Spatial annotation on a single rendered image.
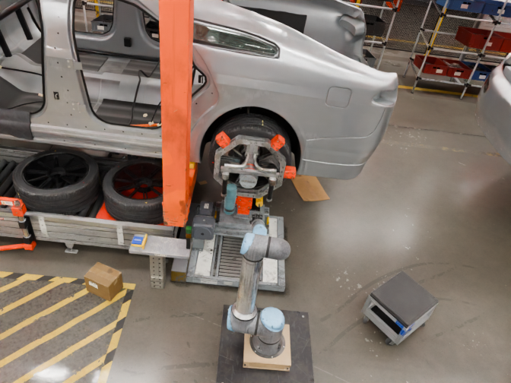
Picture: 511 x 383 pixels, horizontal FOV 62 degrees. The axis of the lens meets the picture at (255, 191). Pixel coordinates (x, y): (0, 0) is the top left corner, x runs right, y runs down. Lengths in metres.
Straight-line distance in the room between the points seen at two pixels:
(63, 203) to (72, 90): 0.89
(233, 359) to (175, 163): 1.30
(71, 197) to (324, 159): 2.03
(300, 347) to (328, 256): 1.21
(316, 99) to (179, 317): 1.90
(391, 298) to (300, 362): 0.89
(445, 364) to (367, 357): 0.59
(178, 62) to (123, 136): 1.16
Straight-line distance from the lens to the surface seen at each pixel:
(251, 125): 3.21
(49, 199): 3.69
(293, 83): 3.09
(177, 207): 3.11
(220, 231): 3.76
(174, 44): 2.49
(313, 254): 3.93
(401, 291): 3.46
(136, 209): 3.48
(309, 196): 4.51
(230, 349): 2.90
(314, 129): 3.28
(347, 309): 3.63
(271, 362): 2.81
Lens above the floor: 2.80
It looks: 39 degrees down
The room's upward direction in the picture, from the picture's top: 9 degrees clockwise
